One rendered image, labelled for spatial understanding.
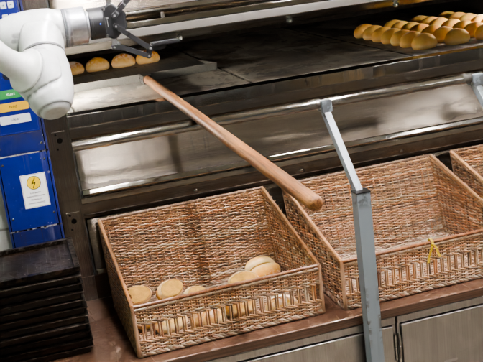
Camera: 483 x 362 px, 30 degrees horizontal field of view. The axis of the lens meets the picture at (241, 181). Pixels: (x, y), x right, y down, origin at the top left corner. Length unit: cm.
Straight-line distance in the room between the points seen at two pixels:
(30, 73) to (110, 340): 92
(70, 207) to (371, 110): 104
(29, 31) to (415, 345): 140
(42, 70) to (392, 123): 141
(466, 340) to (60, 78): 143
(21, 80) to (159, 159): 91
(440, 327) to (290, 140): 77
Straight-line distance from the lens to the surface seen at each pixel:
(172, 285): 280
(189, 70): 332
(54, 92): 204
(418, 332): 270
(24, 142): 277
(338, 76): 299
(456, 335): 276
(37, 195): 281
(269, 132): 294
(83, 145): 244
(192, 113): 244
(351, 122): 303
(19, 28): 216
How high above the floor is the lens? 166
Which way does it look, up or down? 15 degrees down
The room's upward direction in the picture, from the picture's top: 7 degrees counter-clockwise
